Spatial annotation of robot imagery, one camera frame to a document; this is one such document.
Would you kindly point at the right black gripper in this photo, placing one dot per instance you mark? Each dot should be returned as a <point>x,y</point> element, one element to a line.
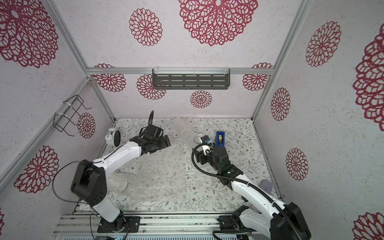
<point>207,148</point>

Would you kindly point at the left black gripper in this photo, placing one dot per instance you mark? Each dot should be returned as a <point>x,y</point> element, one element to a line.
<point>164,143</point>

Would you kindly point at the clear glass vase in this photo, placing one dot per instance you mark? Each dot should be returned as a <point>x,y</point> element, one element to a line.
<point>198,138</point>

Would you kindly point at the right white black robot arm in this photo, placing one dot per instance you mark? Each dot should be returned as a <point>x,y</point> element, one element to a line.
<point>274,219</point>

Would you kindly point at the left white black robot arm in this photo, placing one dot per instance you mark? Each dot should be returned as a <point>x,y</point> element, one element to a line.
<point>90,180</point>

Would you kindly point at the blue tape dispenser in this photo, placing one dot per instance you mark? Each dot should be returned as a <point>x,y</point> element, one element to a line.
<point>220,139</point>

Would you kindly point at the grey oval sponge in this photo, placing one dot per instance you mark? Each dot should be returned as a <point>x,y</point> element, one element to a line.
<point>267,186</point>

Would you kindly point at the grey slotted wall shelf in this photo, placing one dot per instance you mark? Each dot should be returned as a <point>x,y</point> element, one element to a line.
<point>191,80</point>

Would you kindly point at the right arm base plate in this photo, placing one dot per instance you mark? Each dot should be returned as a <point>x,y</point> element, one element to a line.
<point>232,224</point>

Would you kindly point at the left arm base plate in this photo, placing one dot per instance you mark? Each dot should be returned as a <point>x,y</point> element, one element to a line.
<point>120,225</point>

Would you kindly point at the black wire wall basket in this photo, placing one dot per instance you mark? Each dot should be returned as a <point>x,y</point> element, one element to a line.
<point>65,117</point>

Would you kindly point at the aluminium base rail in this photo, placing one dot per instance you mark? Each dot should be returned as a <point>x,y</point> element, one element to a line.
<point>158,223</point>

